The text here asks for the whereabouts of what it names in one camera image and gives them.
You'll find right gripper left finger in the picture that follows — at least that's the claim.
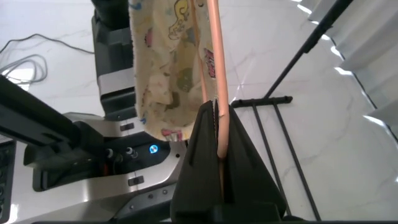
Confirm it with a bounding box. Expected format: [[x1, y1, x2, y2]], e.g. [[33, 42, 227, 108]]
[[170, 100, 223, 222]]

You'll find black clothes rack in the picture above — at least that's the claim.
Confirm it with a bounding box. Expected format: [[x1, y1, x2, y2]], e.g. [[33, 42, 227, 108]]
[[231, 0, 355, 222]]

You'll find cream printed garment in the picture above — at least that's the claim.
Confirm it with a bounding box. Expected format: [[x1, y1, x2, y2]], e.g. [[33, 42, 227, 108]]
[[128, 0, 218, 142]]

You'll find white curtain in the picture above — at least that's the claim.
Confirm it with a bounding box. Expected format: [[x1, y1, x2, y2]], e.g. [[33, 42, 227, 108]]
[[292, 0, 398, 144]]

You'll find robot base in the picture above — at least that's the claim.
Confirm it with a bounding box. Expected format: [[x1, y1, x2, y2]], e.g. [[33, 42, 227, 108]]
[[0, 0, 200, 224]]

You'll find pink clothes hanger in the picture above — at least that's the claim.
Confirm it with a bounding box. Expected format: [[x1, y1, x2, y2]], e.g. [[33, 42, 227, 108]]
[[189, 0, 231, 200]]

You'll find grey cable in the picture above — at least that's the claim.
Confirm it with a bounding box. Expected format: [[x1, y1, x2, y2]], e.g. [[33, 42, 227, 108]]
[[0, 54, 48, 85]]

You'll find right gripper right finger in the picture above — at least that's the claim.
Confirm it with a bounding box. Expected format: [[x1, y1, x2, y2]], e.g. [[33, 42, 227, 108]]
[[223, 105, 287, 222]]

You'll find black cable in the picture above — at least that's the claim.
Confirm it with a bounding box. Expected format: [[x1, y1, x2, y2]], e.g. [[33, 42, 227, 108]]
[[0, 33, 96, 55]]

